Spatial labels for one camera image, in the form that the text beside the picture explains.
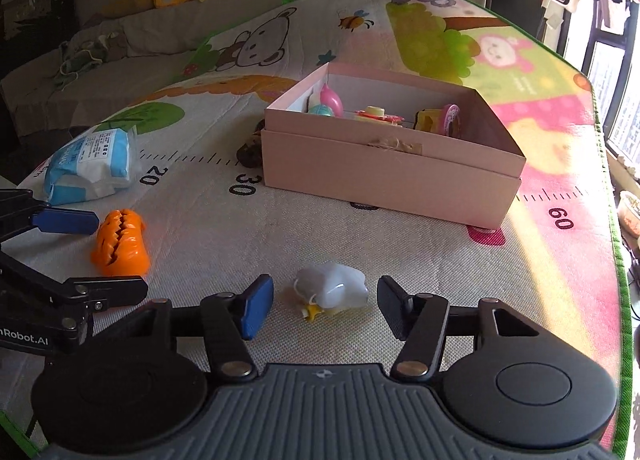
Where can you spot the red yellow lantern toy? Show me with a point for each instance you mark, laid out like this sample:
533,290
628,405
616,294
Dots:
442,121

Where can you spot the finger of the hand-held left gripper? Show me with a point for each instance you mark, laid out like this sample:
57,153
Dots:
65,221
100,290

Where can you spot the teal cartoon toy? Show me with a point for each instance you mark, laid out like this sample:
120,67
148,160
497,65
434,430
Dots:
319,110

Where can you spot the beige covered sofa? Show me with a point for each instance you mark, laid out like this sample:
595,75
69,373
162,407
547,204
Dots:
150,35

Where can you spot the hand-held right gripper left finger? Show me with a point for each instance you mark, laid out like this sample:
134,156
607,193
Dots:
257,307

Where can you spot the pink cardboard box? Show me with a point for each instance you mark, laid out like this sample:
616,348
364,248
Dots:
390,175

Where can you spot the window frame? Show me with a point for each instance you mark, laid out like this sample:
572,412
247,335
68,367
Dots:
615,85

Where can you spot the blue wet wipes packet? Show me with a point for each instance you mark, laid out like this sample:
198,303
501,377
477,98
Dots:
90,165

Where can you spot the white star-shaped toy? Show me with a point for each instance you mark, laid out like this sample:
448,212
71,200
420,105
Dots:
330,290

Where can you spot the brown toy figure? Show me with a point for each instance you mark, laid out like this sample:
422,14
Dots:
250,150

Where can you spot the green patterned cloth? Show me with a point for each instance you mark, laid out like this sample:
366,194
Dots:
80,60

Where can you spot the orange toothed toy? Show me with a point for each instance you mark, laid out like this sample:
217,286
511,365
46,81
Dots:
120,242

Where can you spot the pink pig toy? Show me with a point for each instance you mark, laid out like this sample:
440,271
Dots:
331,100

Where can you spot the cartoon printed play mat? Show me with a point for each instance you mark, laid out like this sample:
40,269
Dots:
225,240

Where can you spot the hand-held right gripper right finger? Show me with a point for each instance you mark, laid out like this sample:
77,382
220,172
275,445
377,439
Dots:
392,305

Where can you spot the long yellow plush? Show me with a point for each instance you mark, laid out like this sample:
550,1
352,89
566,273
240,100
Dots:
125,4

